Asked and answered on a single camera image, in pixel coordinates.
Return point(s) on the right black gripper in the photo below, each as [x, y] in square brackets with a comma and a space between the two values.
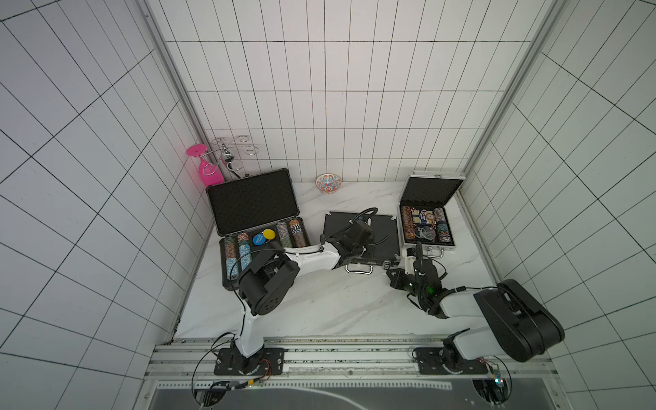
[420, 264]

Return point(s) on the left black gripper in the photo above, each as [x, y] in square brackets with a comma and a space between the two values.
[369, 243]

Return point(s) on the black poker case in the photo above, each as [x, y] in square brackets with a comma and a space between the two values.
[385, 250]
[245, 208]

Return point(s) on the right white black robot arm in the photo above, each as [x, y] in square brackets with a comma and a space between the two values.
[516, 324]

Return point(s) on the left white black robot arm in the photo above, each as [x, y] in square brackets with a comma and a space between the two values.
[264, 283]

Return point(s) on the right silver poker case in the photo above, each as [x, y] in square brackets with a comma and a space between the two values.
[422, 209]

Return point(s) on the colourful patterned bowl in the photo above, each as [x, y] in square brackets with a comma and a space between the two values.
[328, 184]

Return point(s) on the yellow round chip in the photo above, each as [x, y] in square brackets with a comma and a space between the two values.
[269, 234]

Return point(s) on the blue round chip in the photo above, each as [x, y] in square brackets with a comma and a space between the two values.
[259, 239]

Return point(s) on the pink wine glass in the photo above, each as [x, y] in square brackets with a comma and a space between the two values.
[209, 173]

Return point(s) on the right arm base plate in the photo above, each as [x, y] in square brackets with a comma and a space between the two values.
[446, 361]

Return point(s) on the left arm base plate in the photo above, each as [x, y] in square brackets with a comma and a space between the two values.
[267, 361]

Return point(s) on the silver wire glass holder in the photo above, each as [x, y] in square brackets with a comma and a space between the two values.
[233, 151]

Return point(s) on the aluminium mounting rail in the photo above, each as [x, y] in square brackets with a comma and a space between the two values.
[327, 362]

